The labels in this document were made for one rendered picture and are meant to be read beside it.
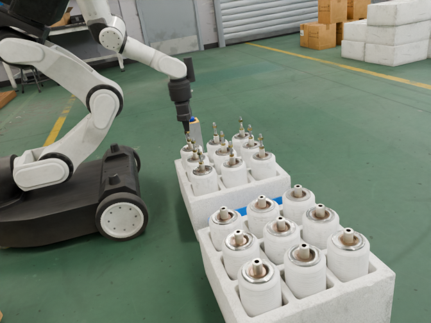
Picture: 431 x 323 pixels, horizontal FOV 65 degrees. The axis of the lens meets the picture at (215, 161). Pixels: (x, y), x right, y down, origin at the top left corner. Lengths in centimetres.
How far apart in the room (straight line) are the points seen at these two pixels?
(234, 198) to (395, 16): 272
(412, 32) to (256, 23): 341
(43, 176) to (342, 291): 116
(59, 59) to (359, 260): 117
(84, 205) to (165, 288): 48
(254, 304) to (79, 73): 104
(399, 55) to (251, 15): 344
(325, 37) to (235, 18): 208
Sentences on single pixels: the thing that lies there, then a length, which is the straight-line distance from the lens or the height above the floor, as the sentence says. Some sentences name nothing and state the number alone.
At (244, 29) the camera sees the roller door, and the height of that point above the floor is 23.
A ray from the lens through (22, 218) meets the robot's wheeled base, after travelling 151.
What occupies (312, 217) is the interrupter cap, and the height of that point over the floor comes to 25.
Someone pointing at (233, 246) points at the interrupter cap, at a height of 25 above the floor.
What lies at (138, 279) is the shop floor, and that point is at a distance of 125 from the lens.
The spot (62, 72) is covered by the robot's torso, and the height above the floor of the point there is 65.
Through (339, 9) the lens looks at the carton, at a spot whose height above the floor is 45.
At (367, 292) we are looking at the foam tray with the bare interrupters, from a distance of 92.
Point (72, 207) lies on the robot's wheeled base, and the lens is 144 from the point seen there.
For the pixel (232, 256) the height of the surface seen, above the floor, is 24.
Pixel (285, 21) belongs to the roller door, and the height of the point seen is 24.
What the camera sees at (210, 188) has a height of 20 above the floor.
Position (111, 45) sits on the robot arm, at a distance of 128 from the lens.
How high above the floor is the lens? 82
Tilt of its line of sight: 26 degrees down
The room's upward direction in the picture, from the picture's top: 9 degrees counter-clockwise
